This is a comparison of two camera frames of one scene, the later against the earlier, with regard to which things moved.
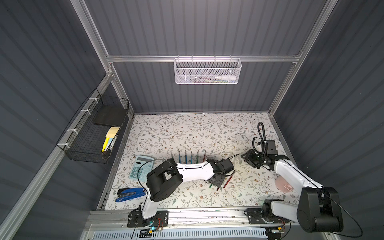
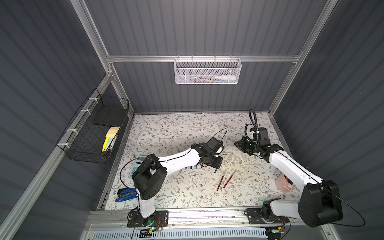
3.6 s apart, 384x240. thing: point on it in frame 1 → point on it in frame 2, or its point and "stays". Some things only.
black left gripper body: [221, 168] → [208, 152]
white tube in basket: [226, 77] stays
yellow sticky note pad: [110, 135] stays
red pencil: [229, 179] stays
